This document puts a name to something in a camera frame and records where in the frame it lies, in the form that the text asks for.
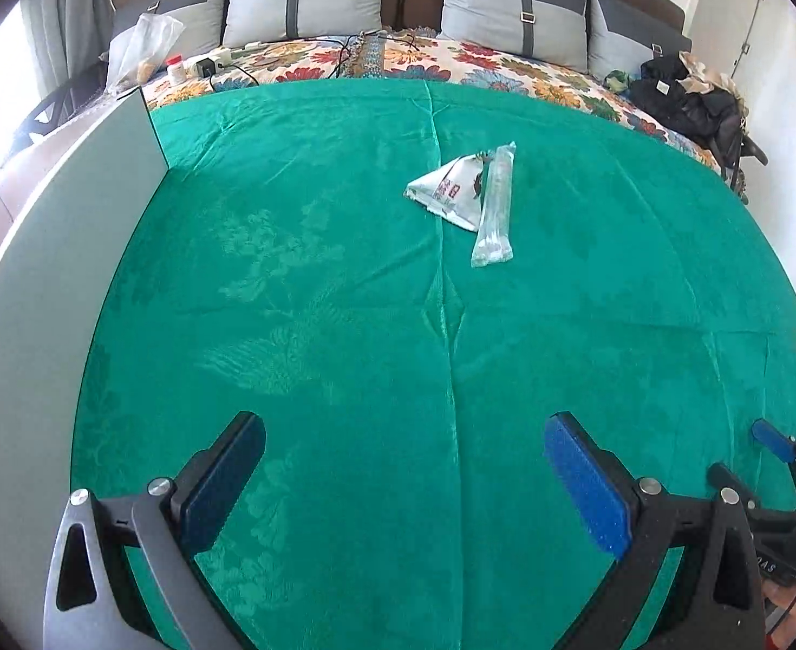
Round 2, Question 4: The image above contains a white triangular snack pack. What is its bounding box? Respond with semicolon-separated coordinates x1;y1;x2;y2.
404;153;486;232

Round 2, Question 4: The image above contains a black chair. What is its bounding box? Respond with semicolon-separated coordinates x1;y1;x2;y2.
8;60;107;159

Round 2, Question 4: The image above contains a clear narrow snack pack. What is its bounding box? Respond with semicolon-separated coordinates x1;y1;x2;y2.
472;142;517;267

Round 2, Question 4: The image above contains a pile of dark clothes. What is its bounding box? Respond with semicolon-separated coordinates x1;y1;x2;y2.
627;51;768;172

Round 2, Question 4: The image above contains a far right grey pillow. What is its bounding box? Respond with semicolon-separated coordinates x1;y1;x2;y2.
588;0;691;81

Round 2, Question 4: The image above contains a far left grey pillow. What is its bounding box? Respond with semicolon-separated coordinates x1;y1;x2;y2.
98;0;231;63

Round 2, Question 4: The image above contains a green bedspread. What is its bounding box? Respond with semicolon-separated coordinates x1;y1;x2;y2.
72;79;796;648

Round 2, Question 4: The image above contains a grey curtain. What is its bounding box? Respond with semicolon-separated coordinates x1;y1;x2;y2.
21;0;113;97

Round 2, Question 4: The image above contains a white bottle red cap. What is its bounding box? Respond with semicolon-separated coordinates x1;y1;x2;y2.
166;54;186;85

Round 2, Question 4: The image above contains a black power adapter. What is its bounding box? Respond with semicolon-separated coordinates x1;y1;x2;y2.
195;57;216;78

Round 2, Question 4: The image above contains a white cardboard box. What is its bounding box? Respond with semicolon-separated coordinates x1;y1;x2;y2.
0;89;167;648

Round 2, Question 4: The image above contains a floral bed sheet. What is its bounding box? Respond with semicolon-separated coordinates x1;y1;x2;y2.
144;28;720;172

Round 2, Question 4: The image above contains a clear plastic bag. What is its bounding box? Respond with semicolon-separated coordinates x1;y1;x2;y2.
106;14;185;95

